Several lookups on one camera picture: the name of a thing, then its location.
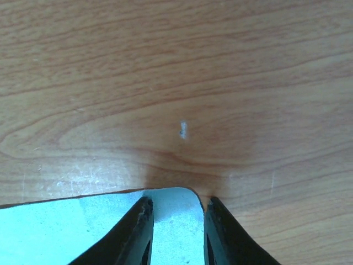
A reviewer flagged light blue cleaning cloth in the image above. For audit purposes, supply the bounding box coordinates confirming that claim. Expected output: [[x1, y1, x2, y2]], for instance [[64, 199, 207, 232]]
[[1, 188, 205, 264]]

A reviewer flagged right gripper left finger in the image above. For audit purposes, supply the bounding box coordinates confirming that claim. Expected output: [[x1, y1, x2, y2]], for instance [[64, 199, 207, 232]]
[[71, 197, 154, 265]]

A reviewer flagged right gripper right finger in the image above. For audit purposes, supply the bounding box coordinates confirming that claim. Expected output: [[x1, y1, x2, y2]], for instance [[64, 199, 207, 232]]
[[204, 197, 279, 265]]

